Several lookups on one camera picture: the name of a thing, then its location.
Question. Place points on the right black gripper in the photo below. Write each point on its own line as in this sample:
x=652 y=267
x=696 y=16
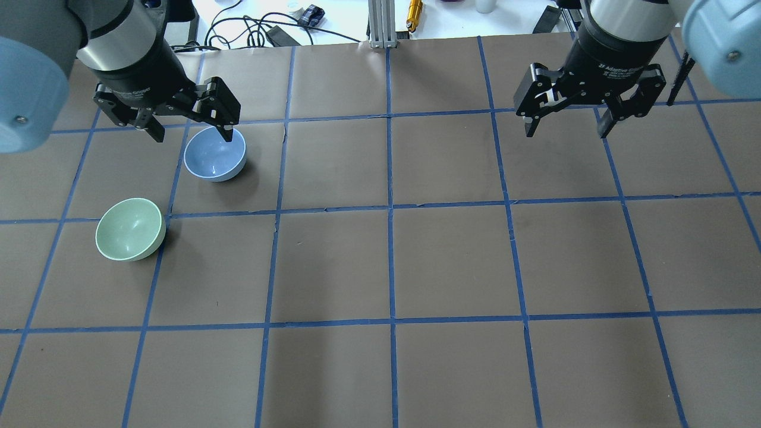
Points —
x=612 y=59

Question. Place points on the black bracket on table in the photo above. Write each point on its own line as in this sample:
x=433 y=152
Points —
x=548 y=20

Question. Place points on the blue bowl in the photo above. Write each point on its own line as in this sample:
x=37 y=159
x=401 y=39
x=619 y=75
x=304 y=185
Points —
x=208 y=156

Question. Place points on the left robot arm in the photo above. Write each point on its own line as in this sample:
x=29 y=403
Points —
x=41 y=41

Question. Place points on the aluminium extrusion post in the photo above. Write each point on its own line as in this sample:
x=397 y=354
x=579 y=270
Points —
x=382 y=24

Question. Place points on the small black device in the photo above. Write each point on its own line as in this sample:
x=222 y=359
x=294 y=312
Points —
x=311 y=16

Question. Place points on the green bowl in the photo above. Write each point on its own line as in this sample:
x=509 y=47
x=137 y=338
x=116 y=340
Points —
x=131 y=230

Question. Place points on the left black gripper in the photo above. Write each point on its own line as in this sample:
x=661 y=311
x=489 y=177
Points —
x=138 y=72

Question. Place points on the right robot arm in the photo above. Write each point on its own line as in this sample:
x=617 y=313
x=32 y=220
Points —
x=720 y=36

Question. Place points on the black power adapter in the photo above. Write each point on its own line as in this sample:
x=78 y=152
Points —
x=277 y=37

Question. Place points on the yellow tool handle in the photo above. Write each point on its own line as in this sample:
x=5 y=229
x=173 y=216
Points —
x=414 y=15

